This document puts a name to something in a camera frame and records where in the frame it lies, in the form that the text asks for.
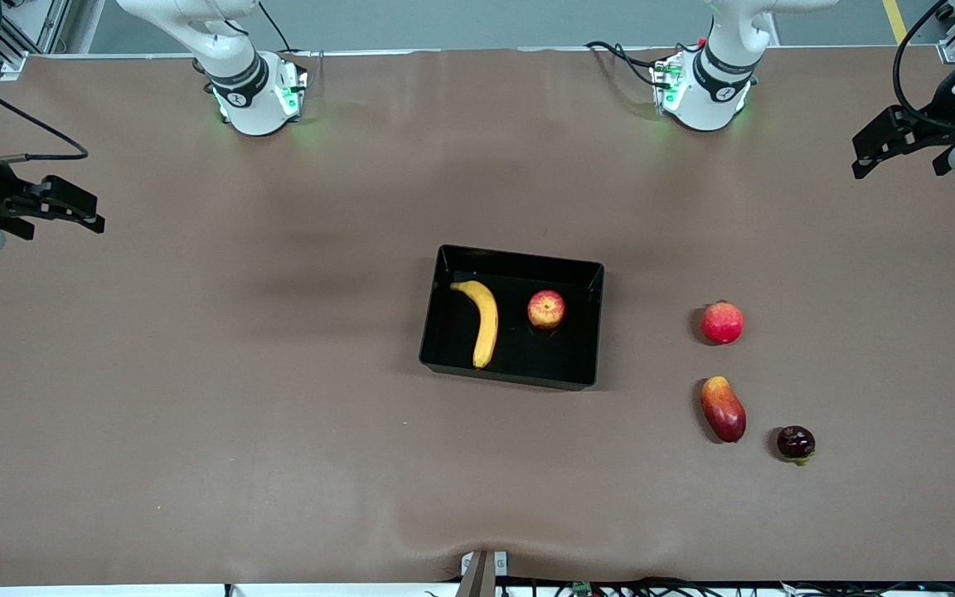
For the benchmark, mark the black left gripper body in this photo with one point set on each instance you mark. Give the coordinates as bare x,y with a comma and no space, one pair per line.
939,127

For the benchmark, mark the red yellow apple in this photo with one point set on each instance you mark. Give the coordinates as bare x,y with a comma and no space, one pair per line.
545,309

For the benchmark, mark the black rectangular plastic box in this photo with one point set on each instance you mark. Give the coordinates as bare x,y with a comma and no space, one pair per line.
544,356

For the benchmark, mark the yellow banana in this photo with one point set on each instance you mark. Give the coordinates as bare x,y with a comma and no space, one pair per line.
487,323

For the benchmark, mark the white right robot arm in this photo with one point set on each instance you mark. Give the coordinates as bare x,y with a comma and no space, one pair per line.
237,75

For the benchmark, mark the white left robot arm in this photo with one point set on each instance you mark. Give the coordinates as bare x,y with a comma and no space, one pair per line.
718,83

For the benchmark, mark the red pomegranate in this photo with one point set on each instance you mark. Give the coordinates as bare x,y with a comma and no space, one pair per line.
723,323

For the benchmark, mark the red yellow mango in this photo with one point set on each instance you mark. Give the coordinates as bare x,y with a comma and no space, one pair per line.
724,410

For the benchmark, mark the dark purple mangosteen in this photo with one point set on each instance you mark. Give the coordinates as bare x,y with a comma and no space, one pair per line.
796,443

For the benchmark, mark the brown table mat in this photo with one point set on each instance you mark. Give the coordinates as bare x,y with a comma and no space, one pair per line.
278,456

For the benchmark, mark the grey metal camera bracket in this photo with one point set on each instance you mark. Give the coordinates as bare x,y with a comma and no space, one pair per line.
477,576

